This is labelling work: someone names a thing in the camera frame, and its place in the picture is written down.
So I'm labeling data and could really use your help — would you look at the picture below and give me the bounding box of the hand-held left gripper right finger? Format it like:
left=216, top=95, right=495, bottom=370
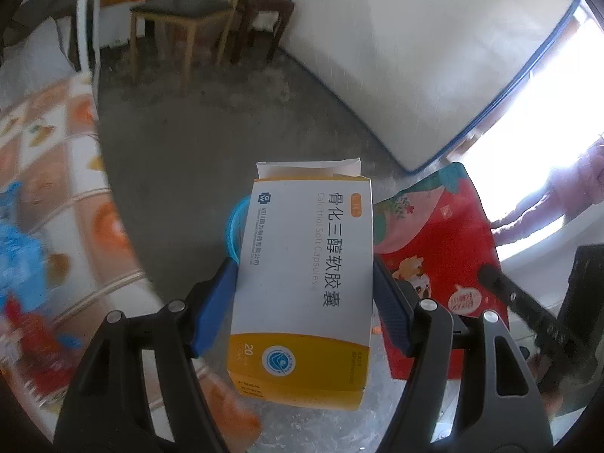
left=373, top=257, right=554, bottom=453

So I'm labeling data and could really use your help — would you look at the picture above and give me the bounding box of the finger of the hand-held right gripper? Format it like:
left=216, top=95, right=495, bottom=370
left=478, top=264, right=564, bottom=345

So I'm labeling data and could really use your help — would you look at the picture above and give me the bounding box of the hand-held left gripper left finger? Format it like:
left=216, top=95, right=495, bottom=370
left=53, top=257, right=239, bottom=453

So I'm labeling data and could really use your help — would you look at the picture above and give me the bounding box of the blue plastic basket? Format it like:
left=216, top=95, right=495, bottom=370
left=225, top=196, right=258, bottom=265

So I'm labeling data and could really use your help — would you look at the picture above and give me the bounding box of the white orange medicine box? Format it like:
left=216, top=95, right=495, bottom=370
left=226, top=158, right=373, bottom=411

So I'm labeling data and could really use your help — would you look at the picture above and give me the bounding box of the red snack bag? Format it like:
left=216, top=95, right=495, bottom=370
left=373, top=162, right=510, bottom=381

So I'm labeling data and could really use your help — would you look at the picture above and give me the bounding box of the red drink can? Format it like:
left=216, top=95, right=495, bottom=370
left=0, top=299, right=71, bottom=388

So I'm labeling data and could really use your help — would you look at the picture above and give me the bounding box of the blue wrapper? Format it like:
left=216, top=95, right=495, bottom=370
left=0, top=182, right=50, bottom=303

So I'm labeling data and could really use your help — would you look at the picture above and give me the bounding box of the purple fleece garment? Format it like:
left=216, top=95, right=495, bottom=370
left=491, top=139, right=604, bottom=248

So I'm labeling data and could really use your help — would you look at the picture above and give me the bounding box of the table with patterned cloth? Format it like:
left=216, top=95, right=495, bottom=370
left=0, top=73, right=262, bottom=444

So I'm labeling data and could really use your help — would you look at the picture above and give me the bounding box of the white mattress blue edge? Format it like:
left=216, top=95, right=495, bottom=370
left=278, top=0, right=581, bottom=173

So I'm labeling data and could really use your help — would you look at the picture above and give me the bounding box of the white foam box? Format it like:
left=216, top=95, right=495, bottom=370
left=99, top=2, right=142, bottom=50

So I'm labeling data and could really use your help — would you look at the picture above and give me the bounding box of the wooden chair dark seat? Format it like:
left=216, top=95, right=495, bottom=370
left=128, top=0, right=251, bottom=92

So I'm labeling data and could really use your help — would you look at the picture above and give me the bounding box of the white sack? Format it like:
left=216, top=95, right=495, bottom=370
left=0, top=16, right=81, bottom=86

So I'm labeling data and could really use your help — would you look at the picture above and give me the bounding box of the dark wooden stool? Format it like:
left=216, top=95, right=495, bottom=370
left=230, top=0, right=296, bottom=64

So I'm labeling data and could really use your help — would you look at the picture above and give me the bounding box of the white side table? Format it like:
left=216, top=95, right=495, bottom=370
left=19, top=0, right=105, bottom=76

